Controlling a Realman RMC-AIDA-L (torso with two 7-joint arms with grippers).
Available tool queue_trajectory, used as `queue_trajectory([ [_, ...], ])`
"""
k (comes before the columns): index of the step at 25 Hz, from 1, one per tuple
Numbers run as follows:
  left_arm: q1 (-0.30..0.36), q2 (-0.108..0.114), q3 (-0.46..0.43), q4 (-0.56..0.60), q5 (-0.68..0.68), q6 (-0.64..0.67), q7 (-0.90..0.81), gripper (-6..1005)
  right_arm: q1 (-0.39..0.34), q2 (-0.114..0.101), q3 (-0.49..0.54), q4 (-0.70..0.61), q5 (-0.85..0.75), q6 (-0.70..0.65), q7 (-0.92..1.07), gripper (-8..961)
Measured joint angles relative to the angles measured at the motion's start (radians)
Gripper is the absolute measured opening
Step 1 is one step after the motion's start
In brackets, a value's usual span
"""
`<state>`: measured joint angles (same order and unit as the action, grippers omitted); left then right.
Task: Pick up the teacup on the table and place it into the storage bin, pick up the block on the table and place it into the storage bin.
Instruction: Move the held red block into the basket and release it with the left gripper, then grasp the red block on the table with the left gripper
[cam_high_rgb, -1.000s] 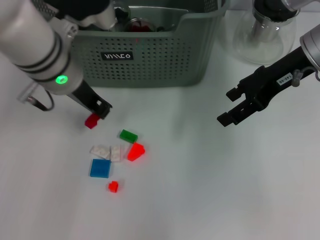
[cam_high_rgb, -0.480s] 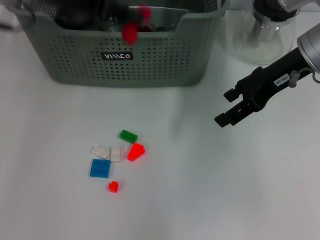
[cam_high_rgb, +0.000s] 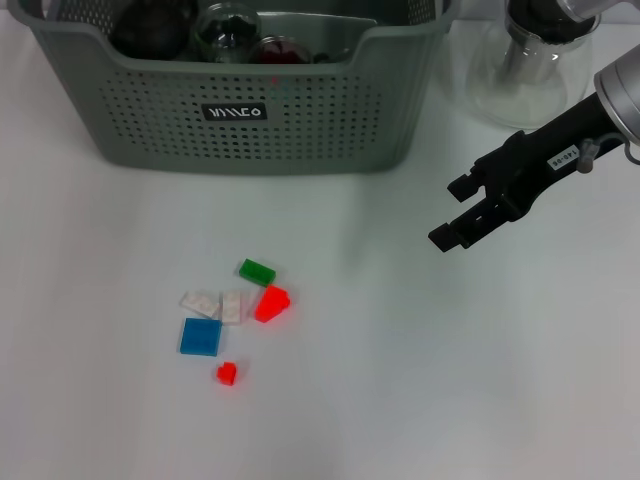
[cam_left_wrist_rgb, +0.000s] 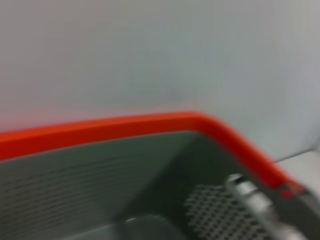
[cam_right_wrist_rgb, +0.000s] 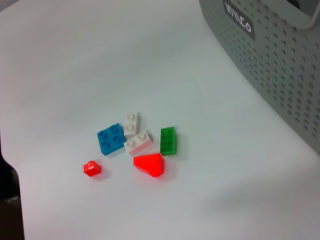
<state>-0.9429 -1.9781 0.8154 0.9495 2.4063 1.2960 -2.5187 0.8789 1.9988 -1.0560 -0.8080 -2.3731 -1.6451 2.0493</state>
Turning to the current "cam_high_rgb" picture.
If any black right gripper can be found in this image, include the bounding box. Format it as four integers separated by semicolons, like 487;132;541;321
428;93;625;253

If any red sloped building brick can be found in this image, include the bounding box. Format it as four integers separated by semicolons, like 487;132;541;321
253;284;293;325

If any green rectangular building brick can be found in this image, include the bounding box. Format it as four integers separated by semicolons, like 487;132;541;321
238;258;278;289

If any white building plate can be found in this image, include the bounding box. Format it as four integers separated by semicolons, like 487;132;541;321
179;289;223;319
220;289;245;326

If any grey perforated storage bin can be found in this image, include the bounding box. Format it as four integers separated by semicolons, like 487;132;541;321
19;0;464;176

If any glass teapot steel infuser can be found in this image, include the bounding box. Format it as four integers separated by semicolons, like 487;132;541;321
444;0;601;131

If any small red building brick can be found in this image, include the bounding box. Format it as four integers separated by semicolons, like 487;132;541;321
216;360;239;387

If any blue square building plate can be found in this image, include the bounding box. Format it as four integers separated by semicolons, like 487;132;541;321
178;317;224;357

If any black round teapot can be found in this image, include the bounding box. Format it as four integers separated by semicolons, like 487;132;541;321
108;0;197;59

